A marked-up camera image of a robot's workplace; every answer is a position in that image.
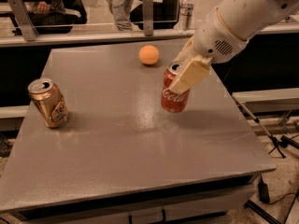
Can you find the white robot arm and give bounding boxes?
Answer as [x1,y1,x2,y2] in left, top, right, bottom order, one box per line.
[169,0,299,94]

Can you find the orange fruit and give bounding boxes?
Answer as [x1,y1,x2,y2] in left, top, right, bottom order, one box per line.
[139,45,160,65]

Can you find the standing person grey trousers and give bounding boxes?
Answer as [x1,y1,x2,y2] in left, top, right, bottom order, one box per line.
[106,0,133,32]

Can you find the red coke can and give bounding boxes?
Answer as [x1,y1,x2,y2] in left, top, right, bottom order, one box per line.
[161,62,190,113]

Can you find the seated person left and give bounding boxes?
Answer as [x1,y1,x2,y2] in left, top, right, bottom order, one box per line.
[28,0,87,35]

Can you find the black power adapter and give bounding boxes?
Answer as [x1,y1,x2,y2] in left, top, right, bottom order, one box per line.
[258,176,270,203]

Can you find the left metal bracket post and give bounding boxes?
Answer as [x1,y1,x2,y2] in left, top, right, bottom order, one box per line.
[7,0,37,42]

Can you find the middle metal bracket post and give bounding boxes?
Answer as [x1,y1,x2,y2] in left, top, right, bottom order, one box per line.
[142,0,153,36]

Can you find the metal barrier rail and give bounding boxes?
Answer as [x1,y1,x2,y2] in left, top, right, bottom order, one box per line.
[0,22,299,49]

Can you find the black office chair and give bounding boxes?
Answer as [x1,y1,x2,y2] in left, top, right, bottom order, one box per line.
[130,0,179,30]

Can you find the black tripod stand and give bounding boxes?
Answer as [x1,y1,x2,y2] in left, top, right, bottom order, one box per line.
[232,96,299,159]

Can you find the gold soda can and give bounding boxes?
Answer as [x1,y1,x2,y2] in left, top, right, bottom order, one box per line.
[28,77,68,128]

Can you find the metal bracket post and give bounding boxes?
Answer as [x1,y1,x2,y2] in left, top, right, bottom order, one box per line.
[142,0,153,36]
[7,0,37,42]

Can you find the clear plastic water bottle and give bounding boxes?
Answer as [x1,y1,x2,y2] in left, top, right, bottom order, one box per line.
[179,0,194,31]

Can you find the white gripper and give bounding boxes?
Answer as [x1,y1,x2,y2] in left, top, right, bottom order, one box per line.
[169,8,248,94]

